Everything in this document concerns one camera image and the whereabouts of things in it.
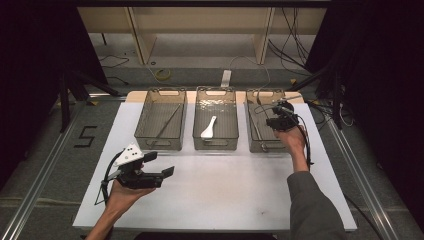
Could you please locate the clear grey plastic bin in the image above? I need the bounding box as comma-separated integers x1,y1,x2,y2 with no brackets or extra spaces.
133,87,188,152
192,85,240,152
244,88,299,154

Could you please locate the person's right hand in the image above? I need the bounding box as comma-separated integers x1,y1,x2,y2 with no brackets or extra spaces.
273,125,310,173

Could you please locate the metal chopstick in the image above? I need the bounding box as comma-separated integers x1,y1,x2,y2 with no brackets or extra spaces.
153,104,183,141
154,103,184,140

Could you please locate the hand-held gripper cable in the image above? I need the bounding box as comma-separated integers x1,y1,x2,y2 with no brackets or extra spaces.
254,102,315,168
94,151,126,206

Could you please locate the white power strip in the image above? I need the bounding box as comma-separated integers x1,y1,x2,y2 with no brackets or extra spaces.
220,69,233,88

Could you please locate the left hand-held gripper cable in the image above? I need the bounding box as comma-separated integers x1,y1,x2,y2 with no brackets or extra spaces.
94,151,126,206

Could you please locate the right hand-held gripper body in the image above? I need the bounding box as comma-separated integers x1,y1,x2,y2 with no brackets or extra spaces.
265,100,301,132

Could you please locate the thin white cable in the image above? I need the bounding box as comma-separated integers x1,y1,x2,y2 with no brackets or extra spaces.
229,54,272,90

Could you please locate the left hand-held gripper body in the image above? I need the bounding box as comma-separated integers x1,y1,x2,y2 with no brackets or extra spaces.
114,143,165,190

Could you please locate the person's left hand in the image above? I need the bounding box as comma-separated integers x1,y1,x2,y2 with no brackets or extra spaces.
104,179,157,218

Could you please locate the wooden shelf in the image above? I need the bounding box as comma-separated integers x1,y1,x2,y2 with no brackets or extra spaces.
76,7,328,66

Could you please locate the right hand-held gripper cable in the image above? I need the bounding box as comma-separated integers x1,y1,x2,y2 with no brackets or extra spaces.
254,102,315,168

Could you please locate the black cable bundle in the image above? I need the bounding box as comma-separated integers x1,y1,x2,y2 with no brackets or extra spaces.
268,7,312,73

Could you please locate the thin black floor cable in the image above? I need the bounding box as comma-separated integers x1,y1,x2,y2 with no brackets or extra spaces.
97,54,131,70

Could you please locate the black metal stand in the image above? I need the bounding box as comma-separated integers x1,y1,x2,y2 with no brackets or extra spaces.
58,70,122,134
288,63,345,131

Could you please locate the yellow tape roll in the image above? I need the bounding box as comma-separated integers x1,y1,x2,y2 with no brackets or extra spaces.
154,68,173,82

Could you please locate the aluminium floor rail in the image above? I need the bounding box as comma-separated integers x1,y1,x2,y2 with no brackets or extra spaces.
0,99,88,240
324,116,398,240

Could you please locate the white plastic spoon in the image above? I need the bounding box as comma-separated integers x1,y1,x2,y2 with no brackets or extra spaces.
199,115,218,140

